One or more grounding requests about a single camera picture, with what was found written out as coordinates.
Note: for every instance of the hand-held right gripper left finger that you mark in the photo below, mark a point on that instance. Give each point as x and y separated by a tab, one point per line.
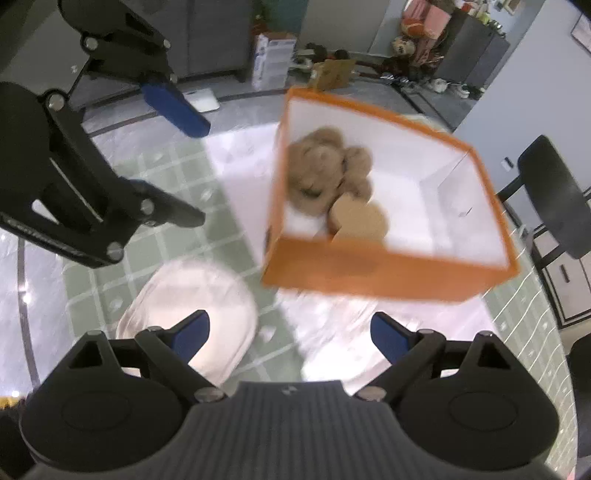
193	333

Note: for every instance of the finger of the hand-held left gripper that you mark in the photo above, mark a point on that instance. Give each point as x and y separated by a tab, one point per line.
157	205
173	107

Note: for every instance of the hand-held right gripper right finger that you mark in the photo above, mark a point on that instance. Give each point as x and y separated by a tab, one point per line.
390	339

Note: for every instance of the orange cardboard box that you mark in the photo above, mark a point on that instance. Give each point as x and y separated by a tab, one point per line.
323	272

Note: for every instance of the white bathroom scale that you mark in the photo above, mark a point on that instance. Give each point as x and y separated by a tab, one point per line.
203	99

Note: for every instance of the clear plastic container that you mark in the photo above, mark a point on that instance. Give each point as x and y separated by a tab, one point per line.
203	295

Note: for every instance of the white plastic drawer unit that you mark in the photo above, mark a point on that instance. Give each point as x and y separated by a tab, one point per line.
273	57

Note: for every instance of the brown teddy bear plush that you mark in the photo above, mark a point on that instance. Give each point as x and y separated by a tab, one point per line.
318	166

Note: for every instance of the brown cardboard box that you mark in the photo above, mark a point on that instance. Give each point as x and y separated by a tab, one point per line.
333	74

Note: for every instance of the white drawer cabinet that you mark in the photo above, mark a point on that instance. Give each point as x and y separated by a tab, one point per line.
561	281

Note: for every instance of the black chair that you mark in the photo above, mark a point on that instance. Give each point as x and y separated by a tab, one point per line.
549	184

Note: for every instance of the white shoes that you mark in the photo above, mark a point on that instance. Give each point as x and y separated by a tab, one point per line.
450	87

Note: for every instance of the pink bags pile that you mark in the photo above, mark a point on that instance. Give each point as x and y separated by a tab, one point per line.
422	21

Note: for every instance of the dark grey cabinet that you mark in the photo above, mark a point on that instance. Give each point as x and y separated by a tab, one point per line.
471	46

